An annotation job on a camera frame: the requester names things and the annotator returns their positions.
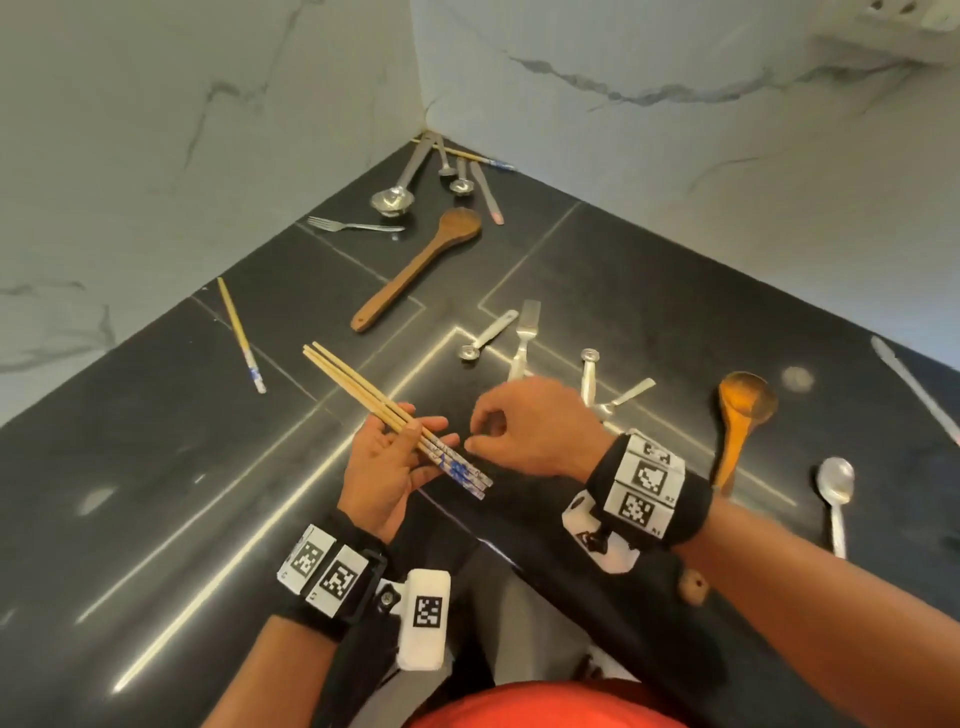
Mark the person's left hand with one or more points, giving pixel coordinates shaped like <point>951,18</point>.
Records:
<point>379,480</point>

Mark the person's right hand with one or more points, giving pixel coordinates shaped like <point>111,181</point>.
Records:
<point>536,431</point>

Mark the small steel teaspoon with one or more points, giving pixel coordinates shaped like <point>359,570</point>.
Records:
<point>630,394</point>

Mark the steel fork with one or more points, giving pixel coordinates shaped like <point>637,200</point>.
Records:
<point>527,322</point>
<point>352,225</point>

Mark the dark brown wooden spoon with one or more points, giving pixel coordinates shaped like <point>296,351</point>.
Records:
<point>420,262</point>

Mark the orange wooden spoon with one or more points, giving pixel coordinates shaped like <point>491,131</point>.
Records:
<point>742,405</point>

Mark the steel butter knife back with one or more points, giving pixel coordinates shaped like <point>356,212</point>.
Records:
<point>487,195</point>

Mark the steel butter knife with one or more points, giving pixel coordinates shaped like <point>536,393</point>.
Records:
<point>487,195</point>
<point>919,390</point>

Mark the small steel spoon back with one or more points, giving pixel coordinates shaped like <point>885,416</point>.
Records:
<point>461,186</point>

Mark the large steel ladle spoon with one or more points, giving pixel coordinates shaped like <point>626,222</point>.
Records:
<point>394,199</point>

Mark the steel tablespoon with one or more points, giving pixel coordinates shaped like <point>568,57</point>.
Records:
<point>835,480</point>

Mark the person's right forearm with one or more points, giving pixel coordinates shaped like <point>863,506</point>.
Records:
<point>810,600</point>

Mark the person's red shirt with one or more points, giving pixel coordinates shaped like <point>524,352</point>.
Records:
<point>525,709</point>

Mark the black left wristband white markers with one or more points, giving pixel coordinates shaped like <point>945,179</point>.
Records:
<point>330,574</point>

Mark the black wristband white markers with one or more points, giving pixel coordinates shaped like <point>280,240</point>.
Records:
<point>330,574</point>
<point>652,480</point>

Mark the black right wristband white markers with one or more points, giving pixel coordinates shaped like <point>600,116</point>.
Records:
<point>652,480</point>

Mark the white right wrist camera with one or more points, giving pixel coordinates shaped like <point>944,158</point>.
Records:
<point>592,536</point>

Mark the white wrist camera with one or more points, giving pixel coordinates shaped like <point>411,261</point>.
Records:
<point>424,619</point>
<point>592,536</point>

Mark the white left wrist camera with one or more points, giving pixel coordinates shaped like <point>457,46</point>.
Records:
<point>424,619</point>

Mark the white wall socket with switch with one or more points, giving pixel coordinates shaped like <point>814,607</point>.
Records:
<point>900,26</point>

